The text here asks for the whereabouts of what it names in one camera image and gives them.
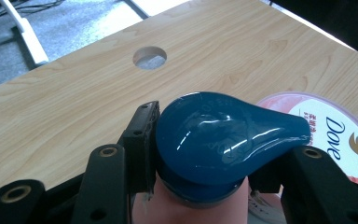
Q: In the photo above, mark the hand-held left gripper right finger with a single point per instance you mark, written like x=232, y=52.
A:
x=317, y=183

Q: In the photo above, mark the pink bottle with blue cap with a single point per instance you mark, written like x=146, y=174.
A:
x=220, y=140

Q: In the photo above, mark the pink jar with white label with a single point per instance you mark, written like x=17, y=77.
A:
x=338, y=124

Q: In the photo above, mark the white desk frame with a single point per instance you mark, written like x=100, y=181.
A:
x=31, y=40

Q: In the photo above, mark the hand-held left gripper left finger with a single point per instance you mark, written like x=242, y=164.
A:
x=136, y=146

